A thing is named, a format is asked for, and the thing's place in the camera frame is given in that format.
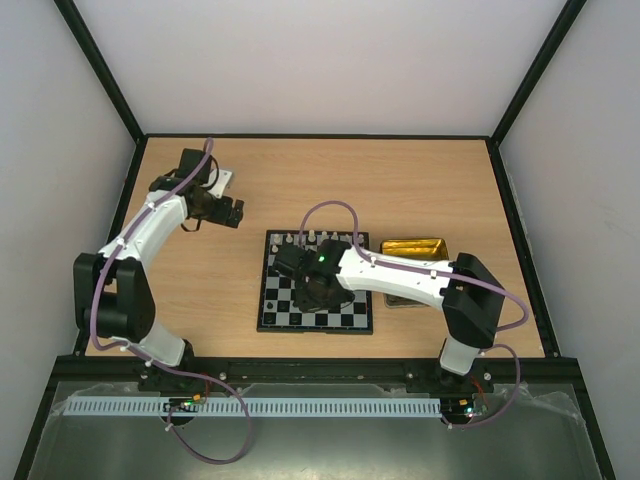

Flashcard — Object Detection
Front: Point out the gold metal tin tray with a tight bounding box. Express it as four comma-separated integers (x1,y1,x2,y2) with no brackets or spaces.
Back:
380,238,449,308

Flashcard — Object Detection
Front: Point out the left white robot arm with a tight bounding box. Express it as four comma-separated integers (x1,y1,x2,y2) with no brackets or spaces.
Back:
73,138,244,368

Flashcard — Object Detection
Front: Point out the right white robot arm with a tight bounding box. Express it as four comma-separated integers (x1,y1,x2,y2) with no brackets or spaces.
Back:
273,239,504,392

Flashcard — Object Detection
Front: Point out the black white chessboard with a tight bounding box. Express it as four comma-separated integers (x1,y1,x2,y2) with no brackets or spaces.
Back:
256,230,373,335

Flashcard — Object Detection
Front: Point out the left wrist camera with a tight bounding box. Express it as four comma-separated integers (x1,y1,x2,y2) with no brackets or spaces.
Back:
208,169,234,198

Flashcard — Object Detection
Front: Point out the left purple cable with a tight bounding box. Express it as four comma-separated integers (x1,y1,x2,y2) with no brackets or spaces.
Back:
89,137,254,464

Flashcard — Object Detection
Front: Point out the black frame enclosure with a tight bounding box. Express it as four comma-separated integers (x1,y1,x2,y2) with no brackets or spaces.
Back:
15,0,615,479

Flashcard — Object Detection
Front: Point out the black mounting rail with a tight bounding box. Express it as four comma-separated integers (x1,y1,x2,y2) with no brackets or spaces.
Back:
137,357,496,394

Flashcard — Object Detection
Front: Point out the white slotted cable duct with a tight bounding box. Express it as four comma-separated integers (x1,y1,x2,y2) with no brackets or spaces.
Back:
63,396,441,418

